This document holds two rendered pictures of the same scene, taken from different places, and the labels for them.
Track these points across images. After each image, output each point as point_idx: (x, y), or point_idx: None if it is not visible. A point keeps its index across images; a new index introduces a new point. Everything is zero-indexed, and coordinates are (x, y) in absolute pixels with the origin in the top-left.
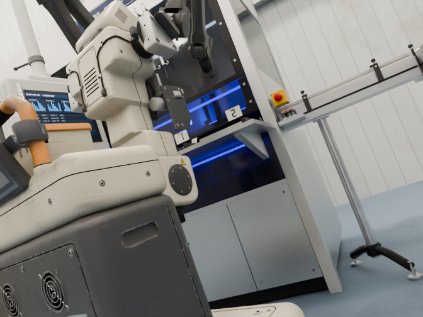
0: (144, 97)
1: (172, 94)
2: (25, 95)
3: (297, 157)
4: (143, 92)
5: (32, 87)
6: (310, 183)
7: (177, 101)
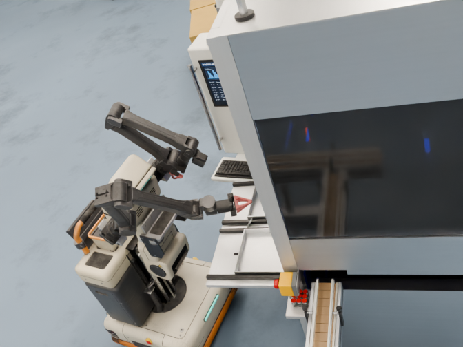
0: (139, 230)
1: (147, 242)
2: (202, 65)
3: (343, 314)
4: (138, 227)
5: (208, 56)
6: (364, 334)
7: (152, 245)
